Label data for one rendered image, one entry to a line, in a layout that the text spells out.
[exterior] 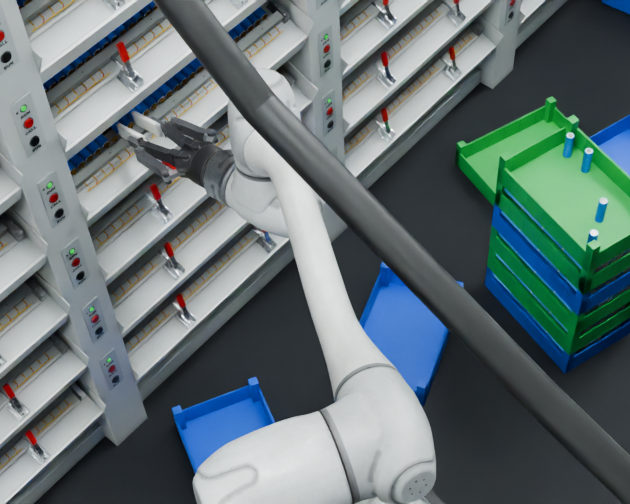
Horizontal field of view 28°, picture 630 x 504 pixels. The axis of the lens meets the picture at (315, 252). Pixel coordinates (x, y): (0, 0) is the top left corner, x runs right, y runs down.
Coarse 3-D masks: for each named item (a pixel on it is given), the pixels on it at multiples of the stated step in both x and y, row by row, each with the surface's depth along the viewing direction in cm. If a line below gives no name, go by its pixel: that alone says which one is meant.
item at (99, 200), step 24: (288, 0) 247; (288, 24) 251; (312, 24) 247; (264, 48) 247; (288, 48) 249; (216, 96) 241; (192, 120) 238; (168, 144) 235; (120, 168) 231; (144, 168) 232; (96, 192) 228; (120, 192) 229; (96, 216) 228
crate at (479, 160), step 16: (544, 112) 329; (560, 112) 326; (512, 128) 326; (528, 128) 330; (544, 128) 330; (560, 128) 329; (464, 144) 318; (480, 144) 324; (496, 144) 327; (512, 144) 327; (528, 144) 327; (464, 160) 318; (480, 160) 324; (496, 160) 324; (480, 176) 314; (496, 176) 321
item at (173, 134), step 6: (162, 126) 224; (168, 126) 224; (168, 132) 223; (174, 132) 222; (180, 132) 222; (174, 138) 223; (180, 138) 221; (186, 138) 220; (180, 144) 222; (186, 144) 219; (192, 144) 218; (198, 144) 218
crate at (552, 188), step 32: (576, 128) 270; (512, 160) 267; (544, 160) 271; (576, 160) 271; (608, 160) 265; (512, 192) 266; (544, 192) 266; (576, 192) 266; (608, 192) 265; (544, 224) 260; (576, 224) 261; (608, 224) 261; (576, 256) 255; (608, 256) 254
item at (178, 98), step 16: (272, 16) 247; (256, 32) 245; (240, 48) 243; (192, 80) 238; (208, 80) 240; (176, 96) 236; (160, 112) 234; (112, 144) 229; (128, 144) 231; (96, 160) 227; (80, 176) 226
